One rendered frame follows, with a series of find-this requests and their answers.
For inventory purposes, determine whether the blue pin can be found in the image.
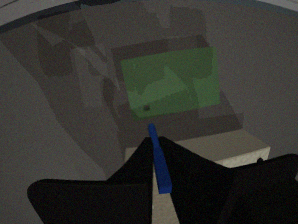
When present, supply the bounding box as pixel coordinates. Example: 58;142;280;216
148;124;172;194

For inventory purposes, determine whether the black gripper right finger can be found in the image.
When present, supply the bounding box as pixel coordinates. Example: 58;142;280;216
157;136;298;224

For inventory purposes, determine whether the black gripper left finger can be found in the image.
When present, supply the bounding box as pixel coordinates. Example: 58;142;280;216
27;137;153;224

